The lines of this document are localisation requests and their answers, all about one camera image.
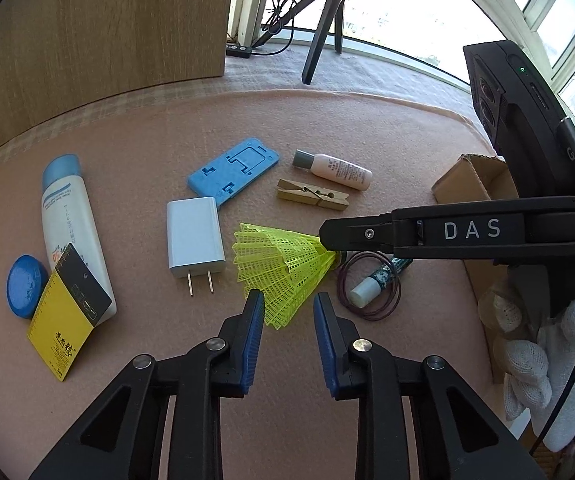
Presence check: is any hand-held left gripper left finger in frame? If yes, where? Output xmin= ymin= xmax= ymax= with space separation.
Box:
xmin=27 ymin=289 xmax=266 ymax=480

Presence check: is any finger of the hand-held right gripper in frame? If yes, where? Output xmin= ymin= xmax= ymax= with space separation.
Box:
xmin=318 ymin=208 xmax=526 ymax=262

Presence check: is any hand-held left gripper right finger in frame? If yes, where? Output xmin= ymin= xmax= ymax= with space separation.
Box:
xmin=313 ymin=292 xmax=548 ymax=480

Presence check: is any wooden clothespin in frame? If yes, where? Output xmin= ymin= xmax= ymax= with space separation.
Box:
xmin=276 ymin=178 xmax=351 ymax=212

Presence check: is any yellow plastic shuttlecock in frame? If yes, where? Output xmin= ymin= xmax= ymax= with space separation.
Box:
xmin=232 ymin=222 xmax=344 ymax=331

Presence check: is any cardboard box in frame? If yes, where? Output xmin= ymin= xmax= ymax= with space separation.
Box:
xmin=431 ymin=154 xmax=523 ymax=386

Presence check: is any blue round lid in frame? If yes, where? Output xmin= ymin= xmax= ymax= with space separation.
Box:
xmin=7 ymin=255 xmax=49 ymax=320

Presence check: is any person's right hand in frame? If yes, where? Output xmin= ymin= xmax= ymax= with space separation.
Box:
xmin=477 ymin=277 xmax=575 ymax=453

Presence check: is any lip balm tube white cap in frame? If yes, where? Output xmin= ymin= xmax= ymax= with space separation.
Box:
xmin=350 ymin=257 xmax=413 ymax=306

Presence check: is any small pink bottle grey cap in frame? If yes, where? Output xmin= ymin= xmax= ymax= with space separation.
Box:
xmin=292 ymin=149 xmax=373 ymax=192

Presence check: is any pink foam mat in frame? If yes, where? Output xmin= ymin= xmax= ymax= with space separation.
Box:
xmin=0 ymin=89 xmax=505 ymax=480

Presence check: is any blue plastic phone stand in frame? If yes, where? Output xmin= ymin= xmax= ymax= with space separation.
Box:
xmin=187 ymin=137 xmax=281 ymax=206

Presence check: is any grey foam sheet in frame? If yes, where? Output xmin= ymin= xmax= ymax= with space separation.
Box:
xmin=224 ymin=45 xmax=471 ymax=108

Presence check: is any yellow and black card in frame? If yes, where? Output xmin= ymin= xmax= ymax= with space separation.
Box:
xmin=27 ymin=243 xmax=113 ymax=382

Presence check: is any black tripod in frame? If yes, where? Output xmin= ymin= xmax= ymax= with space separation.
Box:
xmin=252 ymin=0 xmax=363 ymax=86

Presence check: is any white sunscreen bottle blue cap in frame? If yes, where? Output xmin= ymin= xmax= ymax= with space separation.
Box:
xmin=41 ymin=154 xmax=118 ymax=320

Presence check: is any wooden cabinet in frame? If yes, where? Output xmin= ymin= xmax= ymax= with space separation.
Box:
xmin=0 ymin=0 xmax=233 ymax=171

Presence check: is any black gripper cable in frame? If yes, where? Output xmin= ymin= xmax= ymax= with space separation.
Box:
xmin=527 ymin=116 xmax=575 ymax=458

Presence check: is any brown hair tie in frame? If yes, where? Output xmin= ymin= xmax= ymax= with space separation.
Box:
xmin=337 ymin=251 xmax=402 ymax=321

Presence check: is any white window frame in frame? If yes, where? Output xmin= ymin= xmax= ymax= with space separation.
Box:
xmin=227 ymin=0 xmax=575 ymax=146

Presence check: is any white wall charger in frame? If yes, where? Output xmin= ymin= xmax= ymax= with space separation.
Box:
xmin=166 ymin=197 xmax=227 ymax=297

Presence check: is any black coiled cable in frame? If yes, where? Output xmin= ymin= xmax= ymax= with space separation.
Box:
xmin=260 ymin=0 xmax=328 ymax=56

